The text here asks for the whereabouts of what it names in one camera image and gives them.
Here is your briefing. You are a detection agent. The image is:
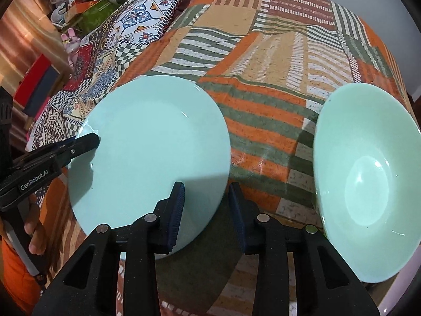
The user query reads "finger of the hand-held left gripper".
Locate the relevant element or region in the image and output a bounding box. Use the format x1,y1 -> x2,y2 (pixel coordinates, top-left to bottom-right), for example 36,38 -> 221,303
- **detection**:
24,138 -> 80,155
13,132 -> 101,172

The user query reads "patterned patchwork quilt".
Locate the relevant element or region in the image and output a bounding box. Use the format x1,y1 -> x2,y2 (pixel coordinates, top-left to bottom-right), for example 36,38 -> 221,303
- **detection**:
26,0 -> 198,152

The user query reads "green storage box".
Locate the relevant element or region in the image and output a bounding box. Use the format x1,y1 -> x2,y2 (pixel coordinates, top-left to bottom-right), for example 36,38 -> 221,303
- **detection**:
64,0 -> 121,34

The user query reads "person's left hand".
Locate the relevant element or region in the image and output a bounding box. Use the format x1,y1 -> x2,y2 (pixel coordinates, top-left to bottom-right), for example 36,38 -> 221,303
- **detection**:
24,194 -> 47,255

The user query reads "mint green plate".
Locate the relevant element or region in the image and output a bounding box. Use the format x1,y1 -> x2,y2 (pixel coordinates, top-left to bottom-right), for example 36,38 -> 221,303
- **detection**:
67,75 -> 232,255

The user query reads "mint green bowl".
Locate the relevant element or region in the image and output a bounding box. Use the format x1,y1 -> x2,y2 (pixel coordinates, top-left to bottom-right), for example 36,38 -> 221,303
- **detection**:
312,83 -> 415,284

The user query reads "person's orange clothing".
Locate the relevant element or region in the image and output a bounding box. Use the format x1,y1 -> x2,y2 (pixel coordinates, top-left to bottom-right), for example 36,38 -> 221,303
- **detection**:
0,237 -> 43,314

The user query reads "striped orange green bedspread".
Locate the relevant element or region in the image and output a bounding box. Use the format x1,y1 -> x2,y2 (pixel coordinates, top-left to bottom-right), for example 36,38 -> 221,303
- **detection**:
36,0 -> 413,316

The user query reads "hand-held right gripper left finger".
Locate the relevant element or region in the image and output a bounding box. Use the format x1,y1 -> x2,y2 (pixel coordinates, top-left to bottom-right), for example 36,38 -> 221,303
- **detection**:
31,182 -> 186,316

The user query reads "pink bunny figurine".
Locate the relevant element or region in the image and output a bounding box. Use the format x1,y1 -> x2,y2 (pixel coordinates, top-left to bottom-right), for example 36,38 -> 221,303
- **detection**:
61,28 -> 82,68

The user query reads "brown curtain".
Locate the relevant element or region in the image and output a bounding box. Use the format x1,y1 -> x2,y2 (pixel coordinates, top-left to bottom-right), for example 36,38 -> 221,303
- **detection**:
0,0 -> 74,89

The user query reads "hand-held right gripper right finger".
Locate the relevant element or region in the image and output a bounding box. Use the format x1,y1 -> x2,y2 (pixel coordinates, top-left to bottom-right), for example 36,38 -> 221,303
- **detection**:
229,182 -> 380,316

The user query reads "red gift box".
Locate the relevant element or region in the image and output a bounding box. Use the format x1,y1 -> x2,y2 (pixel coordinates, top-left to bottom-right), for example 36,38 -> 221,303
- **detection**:
15,54 -> 51,106

